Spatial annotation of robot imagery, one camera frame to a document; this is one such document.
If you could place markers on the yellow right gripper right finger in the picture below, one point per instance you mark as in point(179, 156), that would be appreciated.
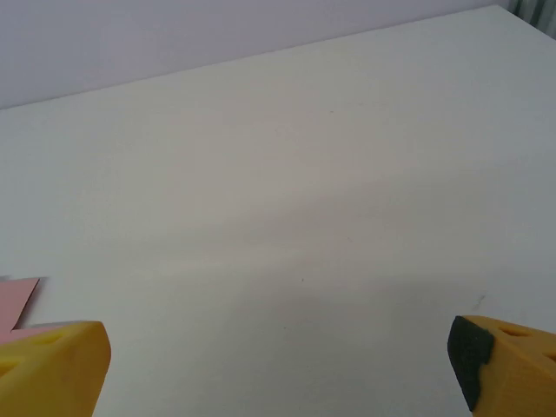
point(512, 373)

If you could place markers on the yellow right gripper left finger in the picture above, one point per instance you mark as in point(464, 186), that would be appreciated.
point(52, 373)

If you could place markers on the pink cloth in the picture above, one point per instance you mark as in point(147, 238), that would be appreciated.
point(13, 304)

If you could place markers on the aluminium frame post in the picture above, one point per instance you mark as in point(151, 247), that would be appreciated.
point(538, 13)

